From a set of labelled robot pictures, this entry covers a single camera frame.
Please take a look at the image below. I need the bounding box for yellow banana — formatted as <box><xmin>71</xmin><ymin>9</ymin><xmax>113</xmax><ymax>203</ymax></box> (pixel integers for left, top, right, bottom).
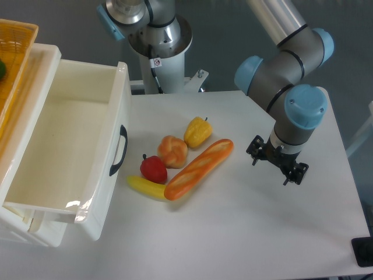
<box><xmin>126</xmin><ymin>176</ymin><xmax>167</xmax><ymax>201</ymax></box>

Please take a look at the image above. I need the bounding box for yellow bell pepper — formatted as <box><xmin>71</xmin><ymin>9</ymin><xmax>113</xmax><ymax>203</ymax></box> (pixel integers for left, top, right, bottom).
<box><xmin>184</xmin><ymin>117</ymin><xmax>213</xmax><ymax>148</ymax></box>

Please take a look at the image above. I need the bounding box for white drawer cabinet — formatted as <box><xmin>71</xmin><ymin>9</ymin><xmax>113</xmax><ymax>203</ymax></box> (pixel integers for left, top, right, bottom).
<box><xmin>1</xmin><ymin>43</ymin><xmax>66</xmax><ymax>247</ymax></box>

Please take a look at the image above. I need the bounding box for black device at edge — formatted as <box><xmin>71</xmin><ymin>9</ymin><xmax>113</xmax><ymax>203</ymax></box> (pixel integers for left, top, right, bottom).
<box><xmin>351</xmin><ymin>237</ymin><xmax>372</xmax><ymax>267</ymax></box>

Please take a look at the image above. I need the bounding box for yellow woven basket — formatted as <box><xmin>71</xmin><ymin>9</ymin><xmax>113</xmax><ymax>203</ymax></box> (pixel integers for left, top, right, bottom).
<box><xmin>1</xmin><ymin>19</ymin><xmax>38</xmax><ymax>134</ymax></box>

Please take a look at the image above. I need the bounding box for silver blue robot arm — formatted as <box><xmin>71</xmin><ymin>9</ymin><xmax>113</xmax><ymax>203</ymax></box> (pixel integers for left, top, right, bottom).
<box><xmin>97</xmin><ymin>1</ymin><xmax>334</xmax><ymax>184</ymax></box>

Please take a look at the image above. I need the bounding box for long baguette bread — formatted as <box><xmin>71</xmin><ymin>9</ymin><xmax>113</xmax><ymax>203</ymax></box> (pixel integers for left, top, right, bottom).
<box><xmin>164</xmin><ymin>139</ymin><xmax>234</xmax><ymax>201</ymax></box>

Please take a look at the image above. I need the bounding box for red bell pepper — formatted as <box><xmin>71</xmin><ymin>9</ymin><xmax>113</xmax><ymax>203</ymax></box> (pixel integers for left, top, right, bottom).
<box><xmin>140</xmin><ymin>154</ymin><xmax>168</xmax><ymax>184</ymax></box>

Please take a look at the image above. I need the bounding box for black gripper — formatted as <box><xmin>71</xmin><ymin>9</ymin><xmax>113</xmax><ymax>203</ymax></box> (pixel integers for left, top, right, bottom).
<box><xmin>246</xmin><ymin>135</ymin><xmax>309</xmax><ymax>186</ymax></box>

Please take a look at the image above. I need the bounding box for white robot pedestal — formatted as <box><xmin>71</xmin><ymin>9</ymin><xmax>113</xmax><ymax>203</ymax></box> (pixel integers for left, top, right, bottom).
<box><xmin>128</xmin><ymin>15</ymin><xmax>209</xmax><ymax>95</ymax></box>

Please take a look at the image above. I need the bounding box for round bread roll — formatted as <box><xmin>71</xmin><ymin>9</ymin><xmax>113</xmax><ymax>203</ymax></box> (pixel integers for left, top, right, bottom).
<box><xmin>157</xmin><ymin>135</ymin><xmax>188</xmax><ymax>169</ymax></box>

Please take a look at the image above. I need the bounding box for white plastic drawer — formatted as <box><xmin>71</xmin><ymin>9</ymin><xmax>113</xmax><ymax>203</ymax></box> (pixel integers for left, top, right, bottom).
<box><xmin>5</xmin><ymin>59</ymin><xmax>131</xmax><ymax>240</ymax></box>

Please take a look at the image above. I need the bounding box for black drawer handle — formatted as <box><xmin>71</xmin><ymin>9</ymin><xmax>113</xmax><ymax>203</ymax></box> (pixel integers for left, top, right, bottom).
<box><xmin>109</xmin><ymin>125</ymin><xmax>128</xmax><ymax>176</ymax></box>

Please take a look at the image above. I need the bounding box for black cable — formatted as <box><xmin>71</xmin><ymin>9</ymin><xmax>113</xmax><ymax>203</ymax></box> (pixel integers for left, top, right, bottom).
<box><xmin>147</xmin><ymin>43</ymin><xmax>166</xmax><ymax>95</ymax></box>

